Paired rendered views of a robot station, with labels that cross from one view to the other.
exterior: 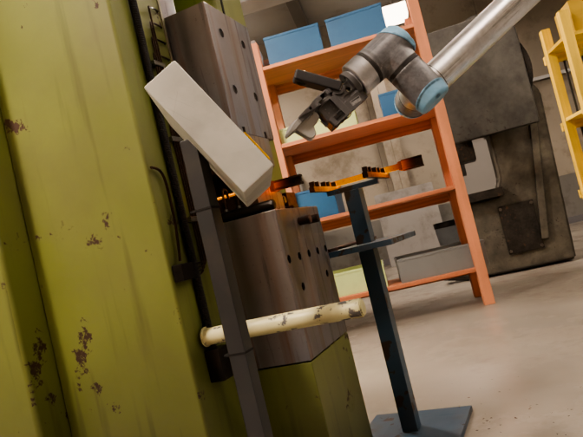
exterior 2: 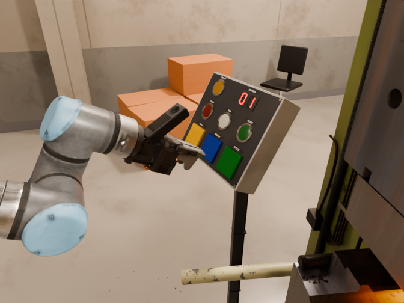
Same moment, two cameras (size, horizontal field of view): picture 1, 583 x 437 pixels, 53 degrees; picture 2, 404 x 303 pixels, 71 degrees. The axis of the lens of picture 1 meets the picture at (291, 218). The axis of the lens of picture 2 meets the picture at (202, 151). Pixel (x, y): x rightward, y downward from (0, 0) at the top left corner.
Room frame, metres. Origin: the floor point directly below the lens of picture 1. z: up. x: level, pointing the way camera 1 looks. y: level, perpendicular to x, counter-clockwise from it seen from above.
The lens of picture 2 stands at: (1.98, -0.34, 1.43)
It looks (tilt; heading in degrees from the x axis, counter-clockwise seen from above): 29 degrees down; 153
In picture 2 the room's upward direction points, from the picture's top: straight up
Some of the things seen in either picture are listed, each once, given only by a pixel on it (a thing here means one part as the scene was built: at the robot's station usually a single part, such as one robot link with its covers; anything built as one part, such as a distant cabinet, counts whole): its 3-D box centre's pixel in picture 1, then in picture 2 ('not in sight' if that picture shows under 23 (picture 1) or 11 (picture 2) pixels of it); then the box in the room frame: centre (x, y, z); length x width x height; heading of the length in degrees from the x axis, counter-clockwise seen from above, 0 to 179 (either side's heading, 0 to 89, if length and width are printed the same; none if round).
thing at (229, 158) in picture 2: not in sight; (229, 162); (1.38, 0.05, 1.01); 0.07 x 0.05 x 0.07; 4
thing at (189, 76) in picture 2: not in sight; (185, 103); (-0.75, 0.83, 0.41); 1.45 x 1.11 x 0.81; 83
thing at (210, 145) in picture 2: not in sight; (211, 148); (1.28, 0.05, 1.01); 0.07 x 0.05 x 0.07; 4
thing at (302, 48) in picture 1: (293, 186); not in sight; (5.06, -0.08, 1.30); 2.84 x 0.76 x 2.60; 78
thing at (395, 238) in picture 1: (366, 244); not in sight; (2.25, -0.26, 0.74); 0.40 x 0.30 x 0.02; 156
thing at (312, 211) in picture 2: (184, 271); (315, 219); (1.51, 0.30, 0.80); 0.06 x 0.03 x 0.04; 159
